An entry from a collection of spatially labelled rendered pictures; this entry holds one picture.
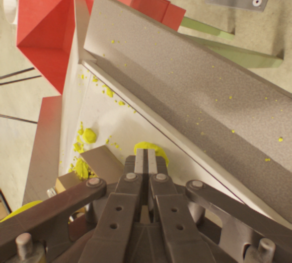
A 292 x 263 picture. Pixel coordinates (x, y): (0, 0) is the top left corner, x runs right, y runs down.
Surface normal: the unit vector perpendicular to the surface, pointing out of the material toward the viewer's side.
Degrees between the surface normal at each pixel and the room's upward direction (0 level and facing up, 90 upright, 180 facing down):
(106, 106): 0
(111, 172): 90
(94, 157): 90
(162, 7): 90
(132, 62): 0
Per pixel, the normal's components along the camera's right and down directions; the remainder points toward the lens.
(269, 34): -0.64, 0.18
